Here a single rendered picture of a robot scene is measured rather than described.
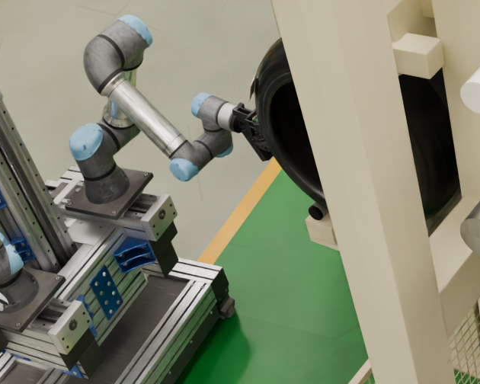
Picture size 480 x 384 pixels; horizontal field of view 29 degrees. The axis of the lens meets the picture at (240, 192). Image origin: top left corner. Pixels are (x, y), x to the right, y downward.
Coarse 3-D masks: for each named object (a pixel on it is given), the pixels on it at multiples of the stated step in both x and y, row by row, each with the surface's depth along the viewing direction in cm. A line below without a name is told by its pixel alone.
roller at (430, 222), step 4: (460, 188) 237; (456, 192) 236; (460, 192) 237; (456, 196) 236; (452, 200) 235; (448, 204) 234; (444, 208) 233; (440, 212) 232; (444, 212) 234; (432, 216) 230; (436, 216) 231; (440, 216) 233; (428, 220) 230; (432, 220) 230; (436, 220) 231; (428, 224) 229; (432, 224) 230; (428, 228) 229
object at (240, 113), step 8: (240, 104) 256; (232, 112) 256; (240, 112) 254; (248, 112) 254; (232, 120) 257; (240, 120) 257; (248, 120) 251; (256, 120) 251; (232, 128) 258; (240, 128) 260; (248, 128) 253; (256, 128) 251; (248, 136) 255; (256, 136) 254
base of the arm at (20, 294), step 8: (24, 272) 277; (16, 280) 273; (24, 280) 275; (32, 280) 281; (0, 288) 271; (8, 288) 272; (16, 288) 273; (24, 288) 275; (32, 288) 277; (8, 296) 273; (16, 296) 273; (24, 296) 275; (32, 296) 277; (8, 304) 274; (16, 304) 274; (24, 304) 275; (0, 312) 276; (8, 312) 275
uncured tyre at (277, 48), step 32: (288, 64) 211; (256, 96) 228; (288, 96) 244; (416, 96) 198; (288, 128) 245; (416, 128) 199; (448, 128) 202; (288, 160) 236; (416, 160) 203; (448, 160) 204; (320, 192) 236; (448, 192) 211
